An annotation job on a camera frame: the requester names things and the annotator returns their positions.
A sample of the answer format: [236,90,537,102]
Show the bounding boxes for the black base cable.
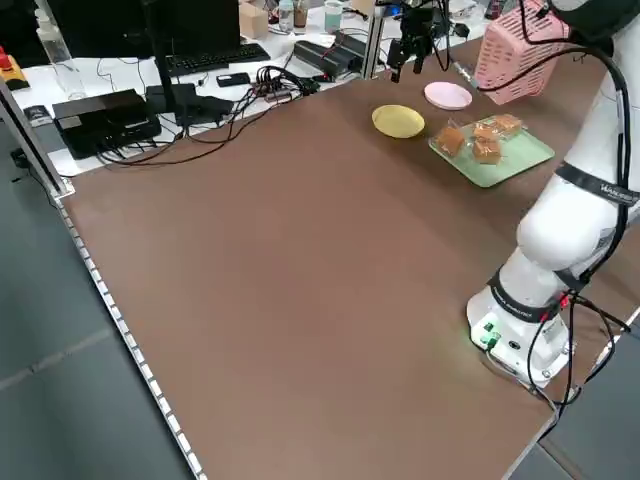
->
[529,292,632,409]

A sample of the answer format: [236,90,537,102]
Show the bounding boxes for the aluminium frame post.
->
[0,74,77,199]
[363,0,389,81]

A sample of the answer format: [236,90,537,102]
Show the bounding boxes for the black dock box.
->
[51,88,163,161]

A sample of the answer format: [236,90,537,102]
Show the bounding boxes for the small pink plastic basket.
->
[472,4,575,106]

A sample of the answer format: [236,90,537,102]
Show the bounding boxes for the teal cup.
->
[323,0,344,34]

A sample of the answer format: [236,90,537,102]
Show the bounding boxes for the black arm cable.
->
[519,0,632,301]

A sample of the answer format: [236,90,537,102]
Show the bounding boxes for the black keyboard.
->
[164,43,272,77]

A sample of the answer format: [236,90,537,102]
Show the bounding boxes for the green rectangular tray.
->
[428,113,556,190]

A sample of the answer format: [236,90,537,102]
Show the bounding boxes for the small cardboard box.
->
[238,2,270,40]

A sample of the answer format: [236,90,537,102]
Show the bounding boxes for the black monitor with stand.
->
[49,0,242,126]

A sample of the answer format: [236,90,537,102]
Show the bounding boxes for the red emergency stop button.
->
[0,43,27,92]

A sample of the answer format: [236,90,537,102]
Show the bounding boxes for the black power supply unit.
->
[332,29,374,69]
[293,39,354,77]

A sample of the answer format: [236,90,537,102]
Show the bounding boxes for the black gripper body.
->
[399,9,434,57]

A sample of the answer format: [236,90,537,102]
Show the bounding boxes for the yellow round plate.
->
[371,104,427,140]

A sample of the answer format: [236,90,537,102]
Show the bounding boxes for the pinkish white round plate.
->
[423,81,474,110]

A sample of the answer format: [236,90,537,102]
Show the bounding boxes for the cable hub with plugs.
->
[253,64,321,105]

